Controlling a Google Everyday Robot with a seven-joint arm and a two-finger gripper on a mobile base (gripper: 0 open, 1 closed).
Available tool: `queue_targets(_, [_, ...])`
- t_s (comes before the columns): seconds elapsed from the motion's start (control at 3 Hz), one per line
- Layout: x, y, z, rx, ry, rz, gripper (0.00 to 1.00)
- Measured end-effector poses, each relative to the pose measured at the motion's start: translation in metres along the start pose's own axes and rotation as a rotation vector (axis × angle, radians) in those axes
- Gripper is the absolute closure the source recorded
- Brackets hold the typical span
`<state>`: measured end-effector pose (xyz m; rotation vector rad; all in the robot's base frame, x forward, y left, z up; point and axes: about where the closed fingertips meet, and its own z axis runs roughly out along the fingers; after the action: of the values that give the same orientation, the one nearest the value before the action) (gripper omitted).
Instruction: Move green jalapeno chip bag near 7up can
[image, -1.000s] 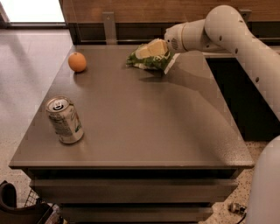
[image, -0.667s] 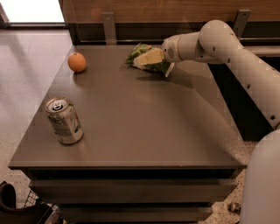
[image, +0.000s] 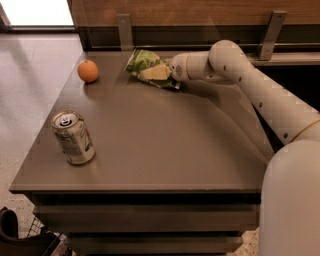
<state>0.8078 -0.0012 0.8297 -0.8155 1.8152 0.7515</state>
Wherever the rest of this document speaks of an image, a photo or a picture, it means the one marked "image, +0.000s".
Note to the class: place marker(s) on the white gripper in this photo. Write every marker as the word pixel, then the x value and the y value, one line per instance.
pixel 179 67

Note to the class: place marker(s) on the green jalapeno chip bag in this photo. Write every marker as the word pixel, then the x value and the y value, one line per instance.
pixel 142 59

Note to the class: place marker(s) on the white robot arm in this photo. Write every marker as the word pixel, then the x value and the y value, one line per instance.
pixel 290 197

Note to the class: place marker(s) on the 7up soda can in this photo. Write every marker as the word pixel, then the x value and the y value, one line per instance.
pixel 73 136

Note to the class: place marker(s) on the orange fruit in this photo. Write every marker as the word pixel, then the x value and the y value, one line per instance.
pixel 87 71

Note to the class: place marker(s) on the grey drawer cabinet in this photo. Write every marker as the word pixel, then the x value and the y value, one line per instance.
pixel 202 145

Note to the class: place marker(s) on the upper cabinet drawer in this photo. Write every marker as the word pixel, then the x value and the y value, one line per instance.
pixel 148 218

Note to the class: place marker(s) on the cabinet drawer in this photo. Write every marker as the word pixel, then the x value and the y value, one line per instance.
pixel 148 218
pixel 155 245

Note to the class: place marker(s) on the lower cabinet drawer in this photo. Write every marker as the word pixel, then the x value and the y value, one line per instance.
pixel 155 245

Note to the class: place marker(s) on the left metal wall bracket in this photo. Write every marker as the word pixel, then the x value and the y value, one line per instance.
pixel 125 31

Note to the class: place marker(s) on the metal wall bracket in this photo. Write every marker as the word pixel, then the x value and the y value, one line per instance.
pixel 273 29
pixel 125 31

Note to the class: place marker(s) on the right metal wall bracket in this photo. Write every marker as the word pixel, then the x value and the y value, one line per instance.
pixel 273 29

